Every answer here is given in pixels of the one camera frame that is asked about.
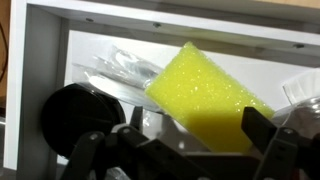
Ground yellow sponge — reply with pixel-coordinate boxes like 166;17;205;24
144;41;276;154

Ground wooden drawer white inside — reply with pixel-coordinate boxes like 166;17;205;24
3;0;320;180

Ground white fluted paper liners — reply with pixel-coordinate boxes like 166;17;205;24
282;68;320;105

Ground black round lid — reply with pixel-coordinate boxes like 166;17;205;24
40;83;127;159

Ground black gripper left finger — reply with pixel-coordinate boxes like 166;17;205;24
129;105;145;133

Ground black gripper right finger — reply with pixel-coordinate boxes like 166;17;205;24
240;106;278;156

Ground plastic wrapped cutlery pack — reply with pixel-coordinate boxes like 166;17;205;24
271;96;320;139
72;44;164;113

